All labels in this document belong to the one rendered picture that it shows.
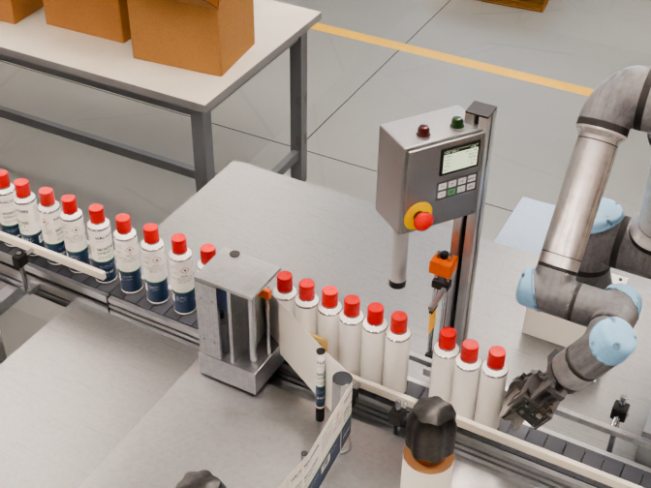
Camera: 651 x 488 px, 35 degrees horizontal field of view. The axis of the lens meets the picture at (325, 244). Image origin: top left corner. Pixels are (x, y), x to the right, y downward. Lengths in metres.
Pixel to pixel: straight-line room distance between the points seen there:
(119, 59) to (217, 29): 0.41
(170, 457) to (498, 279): 0.95
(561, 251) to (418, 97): 3.12
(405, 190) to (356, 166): 2.61
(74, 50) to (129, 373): 1.69
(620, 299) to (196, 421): 0.86
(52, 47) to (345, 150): 1.43
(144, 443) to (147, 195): 2.33
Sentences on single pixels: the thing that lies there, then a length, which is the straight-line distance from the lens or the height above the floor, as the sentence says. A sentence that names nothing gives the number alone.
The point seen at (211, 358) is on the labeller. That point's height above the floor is 0.94.
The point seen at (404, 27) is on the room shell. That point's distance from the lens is 5.65.
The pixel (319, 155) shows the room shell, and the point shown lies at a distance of 4.50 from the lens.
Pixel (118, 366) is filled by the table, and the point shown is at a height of 0.83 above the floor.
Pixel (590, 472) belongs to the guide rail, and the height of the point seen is 0.91.
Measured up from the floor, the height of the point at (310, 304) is 1.04.
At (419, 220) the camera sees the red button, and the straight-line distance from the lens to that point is 1.85.
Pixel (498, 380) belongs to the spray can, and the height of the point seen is 1.03.
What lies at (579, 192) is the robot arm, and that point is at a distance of 1.92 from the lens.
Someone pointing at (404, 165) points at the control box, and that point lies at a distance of 1.81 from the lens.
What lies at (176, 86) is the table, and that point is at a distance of 3.44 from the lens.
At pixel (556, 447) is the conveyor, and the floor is 0.88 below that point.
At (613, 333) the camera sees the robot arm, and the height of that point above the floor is 1.25.
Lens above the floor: 2.42
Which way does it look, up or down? 37 degrees down
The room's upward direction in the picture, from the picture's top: 1 degrees clockwise
